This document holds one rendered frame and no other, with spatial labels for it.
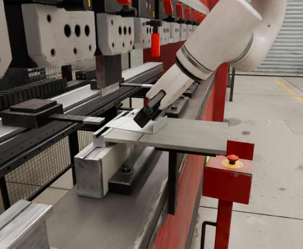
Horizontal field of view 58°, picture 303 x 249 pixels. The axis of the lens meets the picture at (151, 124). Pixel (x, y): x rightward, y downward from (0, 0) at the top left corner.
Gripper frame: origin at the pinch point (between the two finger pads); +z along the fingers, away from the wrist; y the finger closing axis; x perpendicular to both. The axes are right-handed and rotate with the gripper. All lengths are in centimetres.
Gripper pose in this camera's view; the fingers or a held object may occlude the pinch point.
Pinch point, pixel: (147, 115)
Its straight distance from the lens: 66.1
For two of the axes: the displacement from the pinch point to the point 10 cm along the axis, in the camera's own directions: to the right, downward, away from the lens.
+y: -4.2, 2.9, -8.6
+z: -5.8, 6.4, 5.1
